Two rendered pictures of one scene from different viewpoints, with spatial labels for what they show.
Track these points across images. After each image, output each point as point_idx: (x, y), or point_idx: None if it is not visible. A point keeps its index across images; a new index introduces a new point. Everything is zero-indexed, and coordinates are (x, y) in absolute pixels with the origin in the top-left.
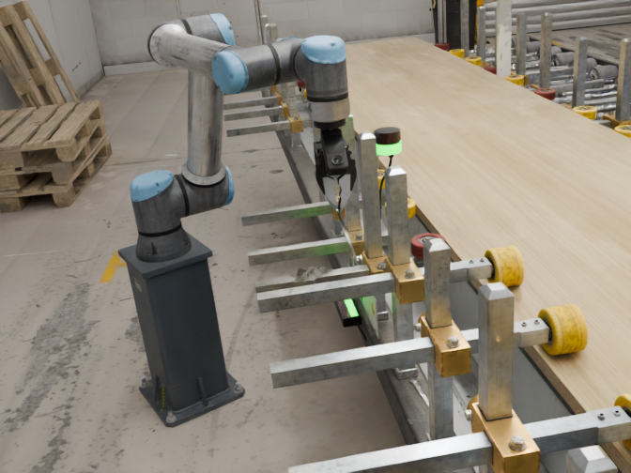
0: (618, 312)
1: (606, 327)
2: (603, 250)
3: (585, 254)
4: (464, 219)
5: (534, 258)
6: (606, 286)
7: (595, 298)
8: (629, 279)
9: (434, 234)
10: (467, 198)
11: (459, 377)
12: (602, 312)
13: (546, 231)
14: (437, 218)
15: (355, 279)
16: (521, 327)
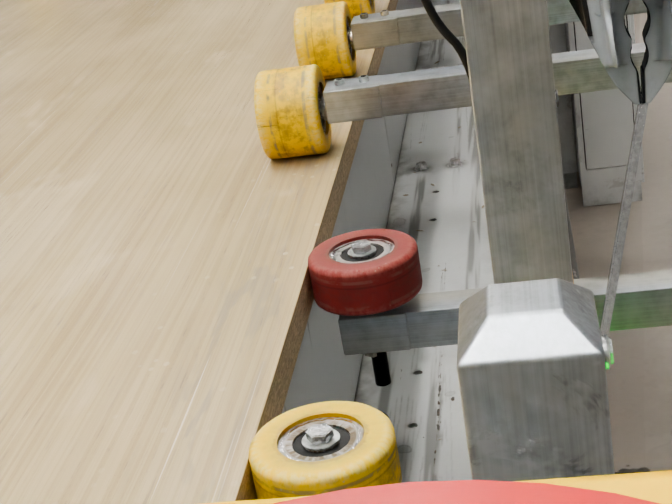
0: (180, 117)
1: (230, 100)
2: (5, 216)
3: (56, 207)
4: (169, 336)
5: (166, 202)
6: (131, 150)
7: (180, 133)
8: (72, 161)
9: (328, 266)
10: (29, 448)
11: (402, 468)
12: (202, 117)
13: (25, 271)
14: (249, 350)
15: (633, 50)
16: (390, 14)
